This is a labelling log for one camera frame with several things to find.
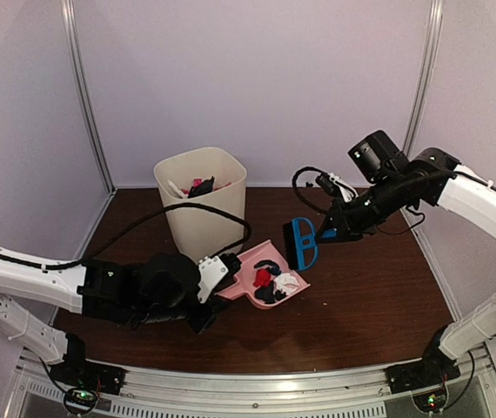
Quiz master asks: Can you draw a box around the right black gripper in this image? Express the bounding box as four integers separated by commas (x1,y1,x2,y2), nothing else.
316,172,408,243

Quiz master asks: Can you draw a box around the blue hand brush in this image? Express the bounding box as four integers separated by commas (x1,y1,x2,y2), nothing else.
282,217,319,272

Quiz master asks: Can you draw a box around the pink plastic dustpan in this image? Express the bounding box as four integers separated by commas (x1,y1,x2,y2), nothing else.
217,239,311,310

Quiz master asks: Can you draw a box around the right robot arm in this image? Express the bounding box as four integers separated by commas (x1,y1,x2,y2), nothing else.
315,131,496,385

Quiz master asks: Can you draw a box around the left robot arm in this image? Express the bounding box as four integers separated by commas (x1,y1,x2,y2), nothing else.
0,247,241,387

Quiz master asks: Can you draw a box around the white paper scrap right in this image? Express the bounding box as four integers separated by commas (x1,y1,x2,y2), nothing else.
274,273,299,296

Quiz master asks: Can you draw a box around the white paper scrap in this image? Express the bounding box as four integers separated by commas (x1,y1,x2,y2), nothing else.
274,273,299,296
167,180,189,199

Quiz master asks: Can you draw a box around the dark blue paper scrap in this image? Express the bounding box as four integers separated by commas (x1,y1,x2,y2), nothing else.
252,260,287,305

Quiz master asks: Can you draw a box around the red paper scrap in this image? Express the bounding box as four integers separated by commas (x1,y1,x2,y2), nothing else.
253,269,274,288

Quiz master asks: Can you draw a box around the white paper scrap front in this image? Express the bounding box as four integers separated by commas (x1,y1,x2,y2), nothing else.
167,180,189,199

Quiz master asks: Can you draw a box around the black paper scrap front-left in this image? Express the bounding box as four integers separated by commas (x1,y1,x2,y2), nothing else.
188,177,215,199

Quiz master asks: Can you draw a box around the pink paper scrap left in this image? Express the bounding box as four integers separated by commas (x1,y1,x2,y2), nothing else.
180,178,232,195

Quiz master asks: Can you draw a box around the cream plastic waste bin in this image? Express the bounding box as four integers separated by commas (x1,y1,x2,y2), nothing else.
152,146,248,262

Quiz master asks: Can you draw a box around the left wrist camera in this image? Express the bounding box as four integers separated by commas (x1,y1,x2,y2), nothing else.
197,255,230,304

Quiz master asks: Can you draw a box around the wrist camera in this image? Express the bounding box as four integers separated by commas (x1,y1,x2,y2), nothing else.
197,255,230,304
316,172,358,202

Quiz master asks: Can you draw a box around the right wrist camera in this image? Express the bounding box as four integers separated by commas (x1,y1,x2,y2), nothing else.
316,172,358,202

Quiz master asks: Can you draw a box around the aluminium front rail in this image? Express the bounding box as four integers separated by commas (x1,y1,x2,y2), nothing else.
0,346,496,417

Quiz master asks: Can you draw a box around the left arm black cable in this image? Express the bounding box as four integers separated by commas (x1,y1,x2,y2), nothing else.
0,202,253,271

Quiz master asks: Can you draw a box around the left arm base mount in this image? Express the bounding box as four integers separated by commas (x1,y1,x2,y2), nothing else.
50,334,125,395

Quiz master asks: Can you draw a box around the right frame post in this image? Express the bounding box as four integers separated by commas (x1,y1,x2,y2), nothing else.
403,0,445,155

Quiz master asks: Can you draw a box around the frame post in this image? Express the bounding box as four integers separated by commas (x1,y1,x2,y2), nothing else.
403,0,445,155
60,0,116,194

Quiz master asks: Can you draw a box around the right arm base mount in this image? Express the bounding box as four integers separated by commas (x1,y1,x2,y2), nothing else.
385,327,460,394

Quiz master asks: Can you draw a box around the left frame post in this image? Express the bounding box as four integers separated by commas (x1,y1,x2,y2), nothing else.
60,0,116,194

